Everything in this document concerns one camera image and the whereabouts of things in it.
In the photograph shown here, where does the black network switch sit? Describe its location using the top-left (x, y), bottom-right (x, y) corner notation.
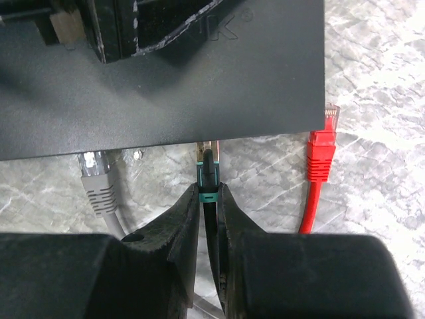
top-left (1, 1), bottom-right (325, 160)

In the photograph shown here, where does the grey ethernet cable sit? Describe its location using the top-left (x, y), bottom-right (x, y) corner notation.
top-left (76, 150), bottom-right (129, 239)

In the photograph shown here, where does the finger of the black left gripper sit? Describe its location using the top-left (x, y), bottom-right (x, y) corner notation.
top-left (116, 1), bottom-right (232, 60)
top-left (33, 0), bottom-right (117, 64)

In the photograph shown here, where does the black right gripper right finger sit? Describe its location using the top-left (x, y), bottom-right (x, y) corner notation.
top-left (217, 184), bottom-right (414, 318)

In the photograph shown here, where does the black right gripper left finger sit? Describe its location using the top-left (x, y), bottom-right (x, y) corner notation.
top-left (1, 184), bottom-right (200, 318)

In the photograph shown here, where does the red ethernet cable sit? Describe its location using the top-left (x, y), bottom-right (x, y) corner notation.
top-left (297, 102), bottom-right (341, 234)

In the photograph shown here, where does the black cable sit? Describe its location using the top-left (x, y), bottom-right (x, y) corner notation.
top-left (195, 140), bottom-right (220, 290)

